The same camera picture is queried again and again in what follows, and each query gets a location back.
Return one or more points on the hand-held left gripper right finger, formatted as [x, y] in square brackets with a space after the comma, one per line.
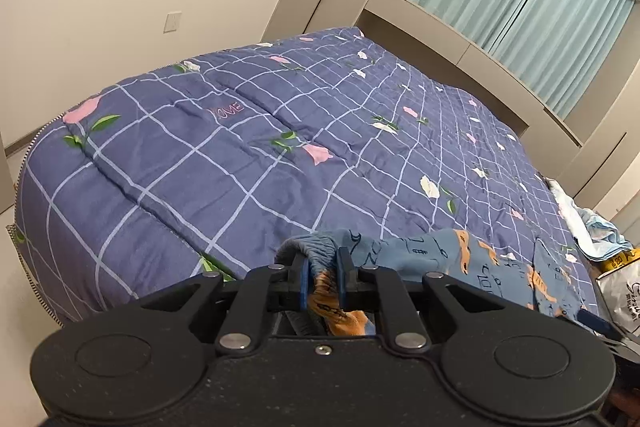
[344, 287]

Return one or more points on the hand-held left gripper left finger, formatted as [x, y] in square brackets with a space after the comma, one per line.
[301, 289]

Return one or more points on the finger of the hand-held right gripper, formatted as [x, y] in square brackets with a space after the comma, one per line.
[592, 322]

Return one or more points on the blue pants with orange print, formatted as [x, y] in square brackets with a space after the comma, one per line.
[450, 257]

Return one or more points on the yellow and white plastic bag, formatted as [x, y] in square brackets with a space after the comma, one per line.
[620, 289]

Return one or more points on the light blue crumpled blanket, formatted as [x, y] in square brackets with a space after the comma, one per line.
[600, 229]

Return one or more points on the blue checked floral quilt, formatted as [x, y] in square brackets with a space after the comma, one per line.
[240, 147]

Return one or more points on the beige built-in cabinet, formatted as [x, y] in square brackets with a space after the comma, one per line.
[425, 32]

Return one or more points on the white wall switch plate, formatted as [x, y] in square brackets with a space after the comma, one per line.
[172, 23]

